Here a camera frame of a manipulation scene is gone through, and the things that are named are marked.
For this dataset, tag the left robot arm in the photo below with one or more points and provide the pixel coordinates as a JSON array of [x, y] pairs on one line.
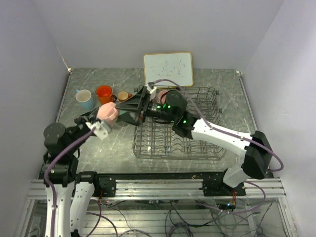
[[68, 192]]

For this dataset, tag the grey wire dish rack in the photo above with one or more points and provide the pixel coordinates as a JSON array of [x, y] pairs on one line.
[[158, 141]]

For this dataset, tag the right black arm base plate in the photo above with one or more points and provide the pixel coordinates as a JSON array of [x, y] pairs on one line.
[[213, 185]]

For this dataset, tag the large orange mug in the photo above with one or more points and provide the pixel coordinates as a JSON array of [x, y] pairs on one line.
[[105, 94]]

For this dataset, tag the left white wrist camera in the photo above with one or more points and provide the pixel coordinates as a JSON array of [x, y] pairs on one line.
[[100, 129]]

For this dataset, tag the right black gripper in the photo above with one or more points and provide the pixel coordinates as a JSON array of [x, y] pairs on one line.
[[134, 104]]

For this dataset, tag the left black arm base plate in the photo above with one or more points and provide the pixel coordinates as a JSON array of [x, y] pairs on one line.
[[105, 186]]

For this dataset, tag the aluminium frame rail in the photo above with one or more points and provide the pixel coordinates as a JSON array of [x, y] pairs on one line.
[[190, 188]]

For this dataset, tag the mint green cup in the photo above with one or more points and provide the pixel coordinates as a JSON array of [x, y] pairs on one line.
[[124, 116]]

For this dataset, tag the dusty pink mug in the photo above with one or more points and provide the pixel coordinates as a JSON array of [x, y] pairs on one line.
[[160, 97]]

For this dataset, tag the pink faceted mug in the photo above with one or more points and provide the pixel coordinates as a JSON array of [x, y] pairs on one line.
[[108, 113]]

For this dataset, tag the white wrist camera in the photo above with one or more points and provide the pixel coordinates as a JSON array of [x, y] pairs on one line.
[[100, 129], [151, 90]]

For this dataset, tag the small orange cup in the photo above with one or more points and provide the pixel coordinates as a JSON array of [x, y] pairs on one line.
[[123, 96]]

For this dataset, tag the light blue mug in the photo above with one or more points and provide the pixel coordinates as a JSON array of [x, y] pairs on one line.
[[84, 98]]

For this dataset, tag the white whiteboard with wooden frame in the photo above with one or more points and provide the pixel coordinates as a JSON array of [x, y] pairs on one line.
[[176, 66]]

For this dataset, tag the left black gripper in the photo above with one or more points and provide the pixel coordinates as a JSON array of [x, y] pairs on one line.
[[87, 117]]

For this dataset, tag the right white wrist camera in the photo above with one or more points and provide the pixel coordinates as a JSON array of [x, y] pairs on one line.
[[151, 90]]

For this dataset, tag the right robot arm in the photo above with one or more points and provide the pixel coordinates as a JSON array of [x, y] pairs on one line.
[[254, 149]]

